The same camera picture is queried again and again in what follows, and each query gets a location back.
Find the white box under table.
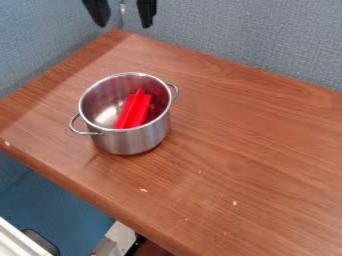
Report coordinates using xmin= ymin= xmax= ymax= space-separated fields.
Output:
xmin=0 ymin=217 xmax=60 ymax=256

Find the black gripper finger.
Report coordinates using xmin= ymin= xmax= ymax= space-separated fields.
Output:
xmin=136 ymin=0 xmax=158 ymax=29
xmin=82 ymin=0 xmax=111 ymax=27

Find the stainless steel pot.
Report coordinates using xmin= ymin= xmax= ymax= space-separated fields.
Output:
xmin=68 ymin=72 xmax=179 ymax=155

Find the red block object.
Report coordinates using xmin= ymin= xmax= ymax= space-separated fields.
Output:
xmin=114 ymin=89 xmax=152 ymax=129

